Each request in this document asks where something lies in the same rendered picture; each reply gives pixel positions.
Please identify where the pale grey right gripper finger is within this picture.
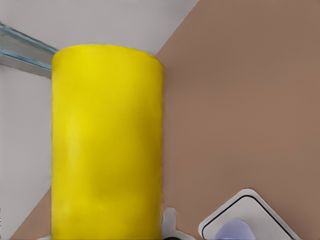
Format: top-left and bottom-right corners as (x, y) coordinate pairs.
(161, 206), (195, 240)

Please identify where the pale purple cup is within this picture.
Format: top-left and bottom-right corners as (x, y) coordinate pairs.
(214, 218), (256, 240)

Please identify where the silver frame post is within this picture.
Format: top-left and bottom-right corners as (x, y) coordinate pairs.
(0, 21), (59, 80)

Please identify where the yellow sauce bottle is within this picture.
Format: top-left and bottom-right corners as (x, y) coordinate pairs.
(50, 43), (166, 240)

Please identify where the white kitchen scale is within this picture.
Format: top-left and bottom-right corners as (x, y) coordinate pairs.
(198, 188), (302, 240)

